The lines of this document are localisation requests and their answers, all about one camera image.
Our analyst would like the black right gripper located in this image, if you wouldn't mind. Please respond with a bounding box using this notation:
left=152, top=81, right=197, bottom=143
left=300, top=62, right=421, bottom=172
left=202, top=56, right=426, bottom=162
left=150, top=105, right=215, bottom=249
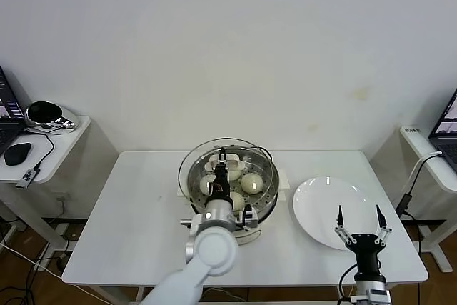
left=333, top=204, right=393, bottom=275

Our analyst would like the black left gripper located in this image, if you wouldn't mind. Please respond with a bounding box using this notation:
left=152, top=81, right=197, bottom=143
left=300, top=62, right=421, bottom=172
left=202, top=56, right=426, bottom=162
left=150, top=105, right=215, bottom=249
left=210, top=146, right=231, bottom=200

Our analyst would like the round glass pot lid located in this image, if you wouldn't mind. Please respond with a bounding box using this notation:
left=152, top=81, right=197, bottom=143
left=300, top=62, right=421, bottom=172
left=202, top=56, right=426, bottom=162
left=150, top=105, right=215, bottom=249
left=177, top=136, right=279, bottom=213

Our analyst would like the stainless steel steamer pot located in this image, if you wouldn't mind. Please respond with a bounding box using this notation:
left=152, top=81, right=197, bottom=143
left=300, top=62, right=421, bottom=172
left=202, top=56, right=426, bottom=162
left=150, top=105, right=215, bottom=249
left=187, top=145, right=281, bottom=221

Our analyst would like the round white plate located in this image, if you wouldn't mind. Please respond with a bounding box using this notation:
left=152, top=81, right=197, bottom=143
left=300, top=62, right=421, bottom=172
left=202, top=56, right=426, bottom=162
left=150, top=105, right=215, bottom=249
left=293, top=175, right=379, bottom=251

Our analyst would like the white side table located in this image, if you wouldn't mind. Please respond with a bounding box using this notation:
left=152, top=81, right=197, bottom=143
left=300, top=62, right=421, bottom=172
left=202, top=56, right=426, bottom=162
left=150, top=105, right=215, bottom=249
left=369, top=124, right=457, bottom=274
left=0, top=115, right=121, bottom=252

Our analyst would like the black open laptop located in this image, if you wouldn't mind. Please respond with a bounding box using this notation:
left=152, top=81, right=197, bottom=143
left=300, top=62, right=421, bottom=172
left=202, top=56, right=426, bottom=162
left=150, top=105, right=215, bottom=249
left=0, top=65, right=28, bottom=156
left=428, top=89, right=457, bottom=171

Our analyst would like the chrome and black headset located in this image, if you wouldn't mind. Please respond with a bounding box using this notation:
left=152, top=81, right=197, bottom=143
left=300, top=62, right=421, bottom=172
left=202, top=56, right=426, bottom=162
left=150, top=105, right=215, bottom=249
left=26, top=100, right=79, bottom=131

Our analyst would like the grey usb hub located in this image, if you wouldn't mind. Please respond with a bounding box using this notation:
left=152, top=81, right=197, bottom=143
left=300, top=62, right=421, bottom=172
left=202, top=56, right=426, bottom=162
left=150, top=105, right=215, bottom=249
left=16, top=167, right=39, bottom=189

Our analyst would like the black computer mouse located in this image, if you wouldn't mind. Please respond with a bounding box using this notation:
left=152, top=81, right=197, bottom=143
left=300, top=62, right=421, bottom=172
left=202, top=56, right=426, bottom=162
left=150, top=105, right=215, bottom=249
left=4, top=142, right=33, bottom=166

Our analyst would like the black cooker power cord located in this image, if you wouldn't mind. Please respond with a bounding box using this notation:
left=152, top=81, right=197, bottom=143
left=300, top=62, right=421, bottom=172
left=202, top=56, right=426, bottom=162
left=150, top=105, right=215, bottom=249
left=249, top=145, right=275, bottom=163

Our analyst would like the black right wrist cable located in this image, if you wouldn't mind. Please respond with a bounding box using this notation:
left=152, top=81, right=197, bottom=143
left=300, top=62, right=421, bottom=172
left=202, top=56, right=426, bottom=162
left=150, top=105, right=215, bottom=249
left=337, top=264, right=358, bottom=301

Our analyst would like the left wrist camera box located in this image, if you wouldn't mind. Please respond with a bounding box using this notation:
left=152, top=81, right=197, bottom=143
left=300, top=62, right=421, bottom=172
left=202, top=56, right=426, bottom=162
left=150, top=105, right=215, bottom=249
left=241, top=205, right=261, bottom=230

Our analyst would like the white laptop cable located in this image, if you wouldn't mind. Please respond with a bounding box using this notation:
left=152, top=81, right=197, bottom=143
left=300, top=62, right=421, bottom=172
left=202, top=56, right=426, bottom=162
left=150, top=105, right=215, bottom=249
left=410, top=150, right=444, bottom=186

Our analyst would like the black usb hub cable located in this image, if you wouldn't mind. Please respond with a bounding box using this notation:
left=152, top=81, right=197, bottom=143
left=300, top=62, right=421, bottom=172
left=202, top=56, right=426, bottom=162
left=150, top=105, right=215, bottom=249
left=21, top=128, right=56, bottom=171

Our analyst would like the white floor cable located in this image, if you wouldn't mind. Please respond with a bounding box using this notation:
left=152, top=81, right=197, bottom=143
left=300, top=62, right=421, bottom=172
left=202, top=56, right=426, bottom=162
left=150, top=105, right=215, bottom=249
left=0, top=241, right=65, bottom=279

